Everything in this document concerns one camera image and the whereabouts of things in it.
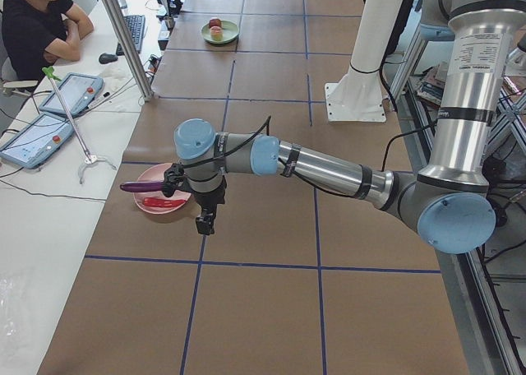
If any reacher grabber tool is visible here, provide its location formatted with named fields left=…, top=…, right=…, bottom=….
left=42, top=67, right=117, bottom=185

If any pink plate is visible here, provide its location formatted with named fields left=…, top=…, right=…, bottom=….
left=133, top=163, right=191, bottom=215

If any far teach pendant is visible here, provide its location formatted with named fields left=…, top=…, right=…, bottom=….
left=39, top=72, right=104, bottom=117

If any black keyboard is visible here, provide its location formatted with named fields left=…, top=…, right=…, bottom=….
left=124, top=15, right=146, bottom=53

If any red chili pepper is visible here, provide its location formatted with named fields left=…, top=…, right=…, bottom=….
left=142, top=197, right=187, bottom=208

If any near teach pendant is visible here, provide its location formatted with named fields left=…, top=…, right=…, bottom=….
left=1, top=112, right=73, bottom=169

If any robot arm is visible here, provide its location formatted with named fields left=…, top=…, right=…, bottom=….
left=173, top=0, right=525, bottom=254

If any aluminium frame post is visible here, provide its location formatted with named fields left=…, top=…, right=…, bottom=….
left=102, top=0, right=153, bottom=102

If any white camera stand pedestal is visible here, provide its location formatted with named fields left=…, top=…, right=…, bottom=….
left=325, top=0, right=403, bottom=123

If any seated person in black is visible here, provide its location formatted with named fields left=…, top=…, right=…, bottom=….
left=2, top=0, right=94, bottom=81

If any black computer mouse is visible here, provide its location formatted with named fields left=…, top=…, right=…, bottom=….
left=98, top=53, right=118, bottom=65

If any purple eggplant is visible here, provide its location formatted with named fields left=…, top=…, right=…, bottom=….
left=119, top=181, right=164, bottom=193

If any peach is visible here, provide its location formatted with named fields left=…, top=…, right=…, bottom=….
left=210, top=25, right=224, bottom=42

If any teach pendant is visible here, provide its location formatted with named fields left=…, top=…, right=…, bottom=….
left=39, top=72, right=104, bottom=117
left=1, top=112, right=73, bottom=169

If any red apple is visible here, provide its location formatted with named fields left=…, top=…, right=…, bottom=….
left=208, top=17, right=222, bottom=28

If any green plate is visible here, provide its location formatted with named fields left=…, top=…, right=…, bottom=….
left=201, top=21, right=239, bottom=45

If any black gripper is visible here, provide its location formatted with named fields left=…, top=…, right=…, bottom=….
left=193, top=179, right=227, bottom=235

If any stack of books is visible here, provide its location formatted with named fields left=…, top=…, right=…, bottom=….
left=416, top=62, right=449, bottom=106

